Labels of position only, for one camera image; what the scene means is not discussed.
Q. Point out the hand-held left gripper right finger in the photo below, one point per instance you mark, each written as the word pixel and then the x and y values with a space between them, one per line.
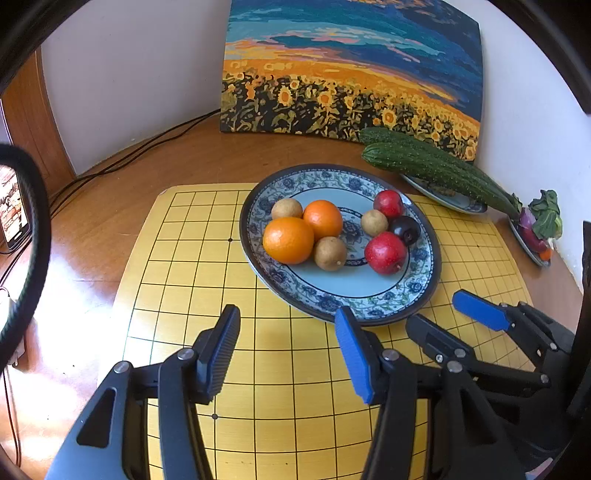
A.
pixel 353 355

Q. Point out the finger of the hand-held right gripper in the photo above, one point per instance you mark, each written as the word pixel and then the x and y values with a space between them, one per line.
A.
pixel 480 311
pixel 434 339

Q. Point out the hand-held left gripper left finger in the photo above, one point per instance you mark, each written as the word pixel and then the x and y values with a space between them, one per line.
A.
pixel 224 350

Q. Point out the blue patterned porcelain plate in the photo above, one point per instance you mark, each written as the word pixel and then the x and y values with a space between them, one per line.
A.
pixel 323 286

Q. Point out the large red plum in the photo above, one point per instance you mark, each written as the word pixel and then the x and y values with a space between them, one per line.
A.
pixel 387 253

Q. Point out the brown longan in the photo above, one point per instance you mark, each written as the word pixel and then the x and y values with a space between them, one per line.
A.
pixel 330 253
pixel 374 221
pixel 286 208

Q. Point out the dark purple plum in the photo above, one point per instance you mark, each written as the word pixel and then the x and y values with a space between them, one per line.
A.
pixel 406 229

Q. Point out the large orange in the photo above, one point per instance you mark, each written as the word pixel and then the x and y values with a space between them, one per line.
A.
pixel 288 240

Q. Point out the small orange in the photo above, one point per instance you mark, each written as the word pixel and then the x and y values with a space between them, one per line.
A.
pixel 324 218

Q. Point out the small red plum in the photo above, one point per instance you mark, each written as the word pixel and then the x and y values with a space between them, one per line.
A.
pixel 388 204

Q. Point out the pink fuzzy cloth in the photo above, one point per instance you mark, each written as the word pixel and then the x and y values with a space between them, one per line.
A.
pixel 538 471

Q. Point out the yellow grid game board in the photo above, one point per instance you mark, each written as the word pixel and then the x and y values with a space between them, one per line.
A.
pixel 184 286

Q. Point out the small plate with vegetables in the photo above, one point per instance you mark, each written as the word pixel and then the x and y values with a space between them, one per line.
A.
pixel 526 240

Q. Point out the small orange vegetable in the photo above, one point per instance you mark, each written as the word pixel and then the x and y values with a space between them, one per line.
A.
pixel 545 254

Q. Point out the red onion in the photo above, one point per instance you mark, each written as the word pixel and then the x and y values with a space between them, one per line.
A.
pixel 531 228

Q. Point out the small plate under cucumbers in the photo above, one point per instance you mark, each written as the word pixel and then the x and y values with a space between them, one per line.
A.
pixel 455 201

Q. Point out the green leafy vegetable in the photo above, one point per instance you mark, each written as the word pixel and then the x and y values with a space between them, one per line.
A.
pixel 547 214

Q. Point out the green cucumber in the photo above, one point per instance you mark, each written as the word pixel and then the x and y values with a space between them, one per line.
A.
pixel 438 170
pixel 392 137

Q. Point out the white power adapter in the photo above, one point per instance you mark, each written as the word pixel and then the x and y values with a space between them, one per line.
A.
pixel 7 304

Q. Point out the smartphone with lit screen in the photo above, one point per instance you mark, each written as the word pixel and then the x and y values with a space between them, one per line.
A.
pixel 11 203

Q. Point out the sunflower field painting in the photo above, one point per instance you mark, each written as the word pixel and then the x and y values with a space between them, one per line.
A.
pixel 351 60

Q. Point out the wooden door frame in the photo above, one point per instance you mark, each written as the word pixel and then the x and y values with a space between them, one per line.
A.
pixel 32 124

